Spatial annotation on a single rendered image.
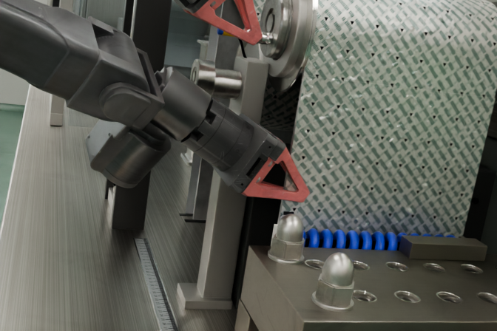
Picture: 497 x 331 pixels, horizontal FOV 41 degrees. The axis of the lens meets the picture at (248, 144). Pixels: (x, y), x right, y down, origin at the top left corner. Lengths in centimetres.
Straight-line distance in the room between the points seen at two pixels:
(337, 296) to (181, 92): 24
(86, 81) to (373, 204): 35
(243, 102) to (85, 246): 35
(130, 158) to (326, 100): 21
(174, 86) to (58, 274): 35
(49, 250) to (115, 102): 41
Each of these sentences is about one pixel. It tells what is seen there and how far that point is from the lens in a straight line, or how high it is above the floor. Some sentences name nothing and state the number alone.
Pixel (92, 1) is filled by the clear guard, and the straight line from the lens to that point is 168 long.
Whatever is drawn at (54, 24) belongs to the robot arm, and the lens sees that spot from 57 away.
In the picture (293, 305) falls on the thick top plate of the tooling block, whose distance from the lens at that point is 57.
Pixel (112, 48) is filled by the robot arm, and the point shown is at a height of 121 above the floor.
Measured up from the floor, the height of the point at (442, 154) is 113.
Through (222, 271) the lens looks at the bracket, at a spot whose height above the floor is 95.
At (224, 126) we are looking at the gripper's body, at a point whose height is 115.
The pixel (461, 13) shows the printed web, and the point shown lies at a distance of 79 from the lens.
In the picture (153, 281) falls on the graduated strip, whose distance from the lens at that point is 89.
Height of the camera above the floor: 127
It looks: 12 degrees down
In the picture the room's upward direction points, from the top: 9 degrees clockwise
